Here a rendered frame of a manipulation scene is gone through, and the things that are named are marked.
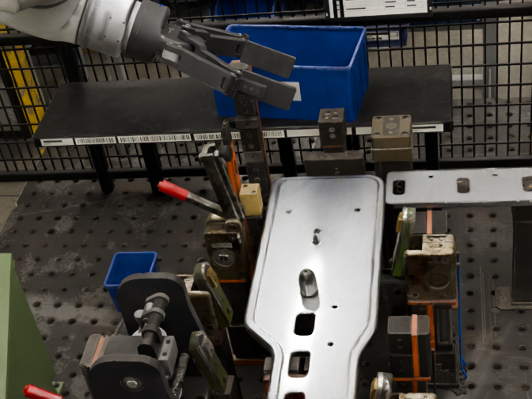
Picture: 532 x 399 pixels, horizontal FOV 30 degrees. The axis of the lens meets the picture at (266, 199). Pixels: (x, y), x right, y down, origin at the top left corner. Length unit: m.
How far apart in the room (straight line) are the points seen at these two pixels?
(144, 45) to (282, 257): 0.66
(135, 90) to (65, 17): 1.06
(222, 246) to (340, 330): 0.30
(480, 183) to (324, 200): 0.29
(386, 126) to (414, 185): 0.14
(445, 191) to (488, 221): 0.41
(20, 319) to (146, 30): 0.82
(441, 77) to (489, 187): 0.35
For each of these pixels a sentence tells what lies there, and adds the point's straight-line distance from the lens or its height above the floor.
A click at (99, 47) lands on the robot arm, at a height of 1.60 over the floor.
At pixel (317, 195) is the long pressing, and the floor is 1.00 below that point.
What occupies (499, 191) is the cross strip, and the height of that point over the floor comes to 1.00.
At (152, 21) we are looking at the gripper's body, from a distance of 1.24.
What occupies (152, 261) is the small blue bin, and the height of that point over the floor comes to 0.76.
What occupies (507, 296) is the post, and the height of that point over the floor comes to 0.70.
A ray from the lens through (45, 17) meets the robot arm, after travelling 1.22.
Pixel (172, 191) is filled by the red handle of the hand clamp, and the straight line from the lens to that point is 1.76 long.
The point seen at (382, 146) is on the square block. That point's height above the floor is 1.04.
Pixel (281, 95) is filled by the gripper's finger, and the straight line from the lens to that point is 1.21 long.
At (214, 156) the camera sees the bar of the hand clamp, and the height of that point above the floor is 1.21.
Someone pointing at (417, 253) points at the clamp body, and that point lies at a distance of 1.70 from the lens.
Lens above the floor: 2.18
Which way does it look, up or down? 38 degrees down
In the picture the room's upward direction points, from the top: 10 degrees counter-clockwise
